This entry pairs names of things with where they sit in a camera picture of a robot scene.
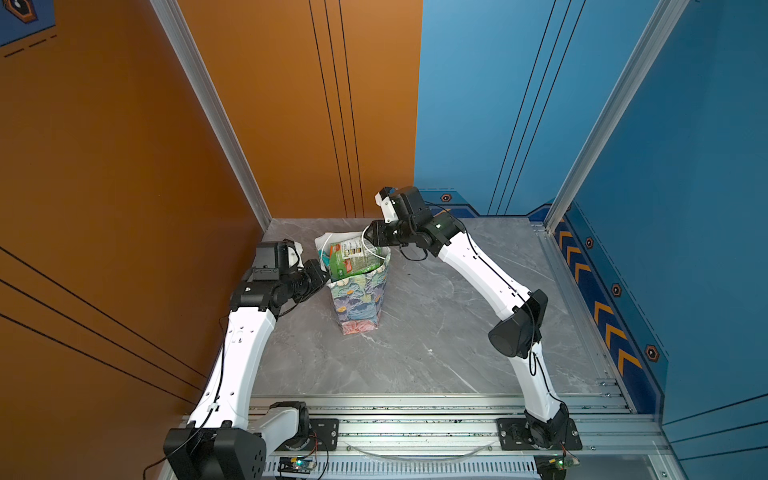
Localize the right circuit board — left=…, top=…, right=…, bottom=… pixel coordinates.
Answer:
left=534, top=456, right=581, bottom=480

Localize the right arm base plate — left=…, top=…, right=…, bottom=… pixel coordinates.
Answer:
left=495, top=418, right=583, bottom=451

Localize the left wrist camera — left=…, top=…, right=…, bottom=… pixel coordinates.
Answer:
left=252, top=239, right=303, bottom=272

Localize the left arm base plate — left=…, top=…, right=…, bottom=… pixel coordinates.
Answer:
left=281, top=418, right=340, bottom=452

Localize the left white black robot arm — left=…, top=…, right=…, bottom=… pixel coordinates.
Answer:
left=163, top=259, right=329, bottom=479

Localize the floral paper gift bag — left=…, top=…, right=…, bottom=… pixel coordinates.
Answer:
left=315, top=231, right=391, bottom=335

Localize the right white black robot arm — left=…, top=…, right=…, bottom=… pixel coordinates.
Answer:
left=363, top=211, right=570, bottom=449

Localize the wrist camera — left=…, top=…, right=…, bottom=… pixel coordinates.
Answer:
left=252, top=239, right=303, bottom=272
left=375, top=186, right=433, bottom=225

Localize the circuit board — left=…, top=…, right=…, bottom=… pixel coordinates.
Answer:
left=277, top=457, right=317, bottom=477
left=534, top=456, right=581, bottom=480

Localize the green white snack bag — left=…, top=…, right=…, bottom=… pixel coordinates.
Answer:
left=329, top=237, right=385, bottom=281

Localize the left circuit board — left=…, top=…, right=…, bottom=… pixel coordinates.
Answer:
left=277, top=457, right=317, bottom=477

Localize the aluminium rail frame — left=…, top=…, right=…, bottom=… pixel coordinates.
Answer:
left=157, top=392, right=688, bottom=480

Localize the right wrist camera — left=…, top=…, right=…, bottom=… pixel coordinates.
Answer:
left=375, top=186, right=433, bottom=225

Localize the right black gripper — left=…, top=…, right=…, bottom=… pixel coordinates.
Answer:
left=362, top=218, right=418, bottom=246

